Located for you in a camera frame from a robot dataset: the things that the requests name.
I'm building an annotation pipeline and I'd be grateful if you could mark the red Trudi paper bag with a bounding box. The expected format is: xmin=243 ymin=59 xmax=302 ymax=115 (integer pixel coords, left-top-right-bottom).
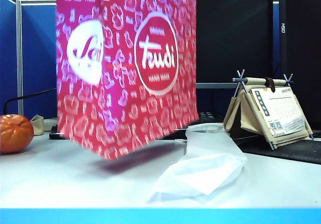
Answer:
xmin=55 ymin=0 xmax=200 ymax=161

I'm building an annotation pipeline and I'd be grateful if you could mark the glossy orange fruit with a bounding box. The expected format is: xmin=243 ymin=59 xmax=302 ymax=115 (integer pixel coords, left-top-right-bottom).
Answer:
xmin=0 ymin=114 xmax=35 ymax=155

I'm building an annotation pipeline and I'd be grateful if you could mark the black computer keyboard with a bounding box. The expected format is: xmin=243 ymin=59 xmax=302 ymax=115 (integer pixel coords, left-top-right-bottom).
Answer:
xmin=49 ymin=111 xmax=224 ymax=141

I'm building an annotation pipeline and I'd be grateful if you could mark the large black monitor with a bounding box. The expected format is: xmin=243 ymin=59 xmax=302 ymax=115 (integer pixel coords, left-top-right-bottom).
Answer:
xmin=195 ymin=0 xmax=274 ymax=89

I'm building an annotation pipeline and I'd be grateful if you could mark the beige desk calendar stand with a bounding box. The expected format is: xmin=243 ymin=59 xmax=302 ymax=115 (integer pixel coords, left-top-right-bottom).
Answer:
xmin=223 ymin=69 xmax=314 ymax=151

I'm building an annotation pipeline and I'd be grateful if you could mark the beige fabric wrist rest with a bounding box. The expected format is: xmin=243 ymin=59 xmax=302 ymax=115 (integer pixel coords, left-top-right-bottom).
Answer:
xmin=30 ymin=115 xmax=45 ymax=136

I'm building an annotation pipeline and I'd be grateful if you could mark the blue office partition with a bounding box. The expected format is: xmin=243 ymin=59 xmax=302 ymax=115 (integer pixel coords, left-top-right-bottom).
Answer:
xmin=272 ymin=3 xmax=280 ymax=72
xmin=0 ymin=0 xmax=58 ymax=121

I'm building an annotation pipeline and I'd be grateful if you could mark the black HSD monitor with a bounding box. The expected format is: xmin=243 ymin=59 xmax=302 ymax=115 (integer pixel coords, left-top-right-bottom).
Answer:
xmin=278 ymin=0 xmax=321 ymax=132

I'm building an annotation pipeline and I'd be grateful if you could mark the thin black cable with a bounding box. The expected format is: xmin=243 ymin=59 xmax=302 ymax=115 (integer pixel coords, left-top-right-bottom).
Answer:
xmin=2 ymin=87 xmax=58 ymax=116

